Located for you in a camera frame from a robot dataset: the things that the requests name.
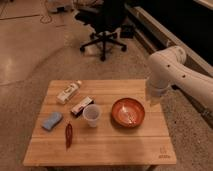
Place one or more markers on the white ceramic cup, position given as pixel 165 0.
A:
pixel 92 114

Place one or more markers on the wooden table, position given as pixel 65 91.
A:
pixel 108 144

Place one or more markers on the blue sponge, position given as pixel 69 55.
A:
pixel 51 121

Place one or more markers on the white and dark box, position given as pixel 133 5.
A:
pixel 78 108

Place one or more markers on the black office chair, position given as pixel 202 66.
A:
pixel 104 19

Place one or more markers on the red chili pepper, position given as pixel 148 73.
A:
pixel 68 133

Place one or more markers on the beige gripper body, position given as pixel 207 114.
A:
pixel 154 101

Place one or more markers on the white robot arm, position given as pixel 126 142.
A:
pixel 167 68

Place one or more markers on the red-brown ceramic bowl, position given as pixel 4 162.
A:
pixel 128 112

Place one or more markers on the white bottle with label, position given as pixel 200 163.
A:
pixel 64 96

